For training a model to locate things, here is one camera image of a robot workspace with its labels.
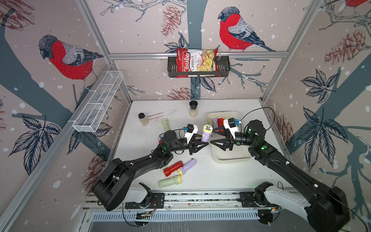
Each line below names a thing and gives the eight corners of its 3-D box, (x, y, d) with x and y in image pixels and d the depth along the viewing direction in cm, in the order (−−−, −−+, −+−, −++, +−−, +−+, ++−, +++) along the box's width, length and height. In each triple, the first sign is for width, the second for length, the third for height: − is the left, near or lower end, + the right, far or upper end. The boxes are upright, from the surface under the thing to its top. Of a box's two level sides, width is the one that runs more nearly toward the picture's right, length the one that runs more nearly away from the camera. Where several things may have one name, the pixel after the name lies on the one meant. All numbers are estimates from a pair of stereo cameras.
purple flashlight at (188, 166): (183, 175, 83) (183, 173, 81) (179, 170, 85) (179, 168, 83) (196, 163, 88) (197, 161, 86) (193, 158, 90) (193, 157, 88)
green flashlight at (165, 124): (164, 132, 103) (164, 130, 101) (161, 121, 109) (160, 119, 107) (171, 129, 104) (171, 127, 102) (167, 119, 110) (167, 117, 108)
